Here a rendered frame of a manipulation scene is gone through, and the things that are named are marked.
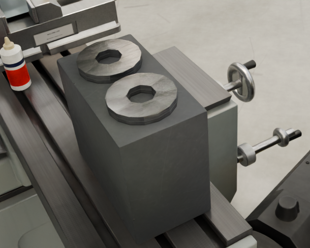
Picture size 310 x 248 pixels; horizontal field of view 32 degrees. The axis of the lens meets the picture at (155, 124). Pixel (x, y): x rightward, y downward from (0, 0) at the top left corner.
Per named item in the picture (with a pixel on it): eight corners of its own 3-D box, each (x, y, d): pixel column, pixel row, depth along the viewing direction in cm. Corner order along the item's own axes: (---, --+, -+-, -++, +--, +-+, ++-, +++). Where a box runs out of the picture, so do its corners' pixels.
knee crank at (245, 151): (292, 130, 153) (294, 113, 149) (306, 141, 149) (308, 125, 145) (229, 160, 146) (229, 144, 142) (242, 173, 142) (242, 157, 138)
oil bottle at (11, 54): (27, 76, 106) (13, 28, 99) (34, 86, 104) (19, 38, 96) (8, 83, 105) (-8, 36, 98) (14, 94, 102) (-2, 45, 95)
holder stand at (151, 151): (144, 125, 92) (129, 24, 79) (212, 210, 76) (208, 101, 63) (79, 152, 88) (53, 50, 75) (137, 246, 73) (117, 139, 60)
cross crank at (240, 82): (240, 83, 157) (241, 49, 149) (265, 104, 149) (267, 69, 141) (195, 103, 152) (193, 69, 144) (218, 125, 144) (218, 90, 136)
